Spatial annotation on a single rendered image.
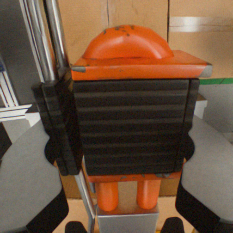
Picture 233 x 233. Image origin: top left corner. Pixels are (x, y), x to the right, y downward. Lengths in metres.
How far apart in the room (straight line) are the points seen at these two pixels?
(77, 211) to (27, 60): 0.86
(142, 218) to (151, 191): 0.04
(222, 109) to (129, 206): 1.45
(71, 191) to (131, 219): 0.27
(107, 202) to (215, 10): 0.68
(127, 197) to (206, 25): 0.64
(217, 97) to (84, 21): 1.17
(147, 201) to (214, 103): 1.39
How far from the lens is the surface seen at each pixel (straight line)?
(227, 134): 1.75
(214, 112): 1.57
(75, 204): 0.44
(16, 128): 1.63
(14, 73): 1.16
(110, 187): 0.16
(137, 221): 0.20
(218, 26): 0.75
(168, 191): 0.45
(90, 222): 0.23
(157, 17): 0.66
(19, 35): 1.10
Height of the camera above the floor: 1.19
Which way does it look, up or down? 61 degrees down
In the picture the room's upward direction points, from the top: 177 degrees clockwise
